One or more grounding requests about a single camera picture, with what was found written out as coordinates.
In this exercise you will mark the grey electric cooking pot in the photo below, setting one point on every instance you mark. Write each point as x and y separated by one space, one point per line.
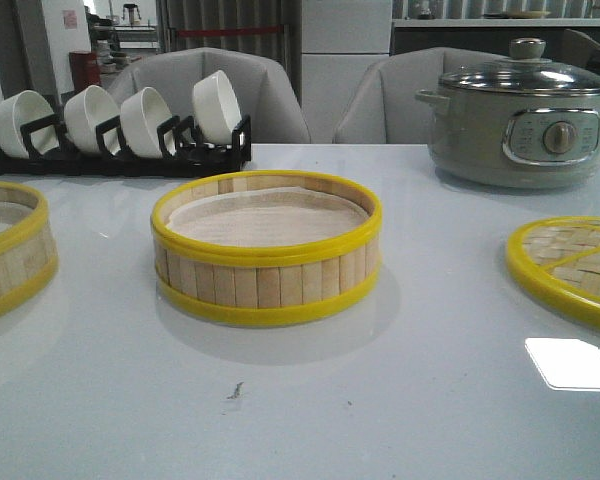
514 140

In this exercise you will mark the black bowl rack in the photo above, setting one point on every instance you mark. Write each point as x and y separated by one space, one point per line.
184 153

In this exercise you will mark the white cabinet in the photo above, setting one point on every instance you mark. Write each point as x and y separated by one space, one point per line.
339 41

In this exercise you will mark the right grey chair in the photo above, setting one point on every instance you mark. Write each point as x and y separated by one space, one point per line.
384 110

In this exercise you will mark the white bowl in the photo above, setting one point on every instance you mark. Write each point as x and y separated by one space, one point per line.
140 116
15 111
84 112
216 108

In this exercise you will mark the white bowl far right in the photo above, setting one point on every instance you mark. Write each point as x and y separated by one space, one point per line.
216 108

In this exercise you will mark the bamboo steamer tier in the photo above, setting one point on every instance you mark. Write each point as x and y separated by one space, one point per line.
267 286
28 253

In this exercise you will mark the red cylinder bin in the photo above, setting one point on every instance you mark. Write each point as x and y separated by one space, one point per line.
84 69

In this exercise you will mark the grey chair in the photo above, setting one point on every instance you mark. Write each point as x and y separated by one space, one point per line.
261 86
384 110

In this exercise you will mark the glass pot lid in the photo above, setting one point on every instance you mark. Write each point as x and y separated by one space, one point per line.
525 71

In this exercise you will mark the white bowl far left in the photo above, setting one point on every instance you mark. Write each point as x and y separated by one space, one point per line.
15 111

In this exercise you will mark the left grey chair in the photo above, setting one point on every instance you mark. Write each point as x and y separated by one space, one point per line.
261 86

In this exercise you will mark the woven bamboo steamer lid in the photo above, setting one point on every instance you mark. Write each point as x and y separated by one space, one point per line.
557 262

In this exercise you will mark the paper liner center tier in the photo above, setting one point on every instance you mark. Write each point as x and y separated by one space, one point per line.
272 217

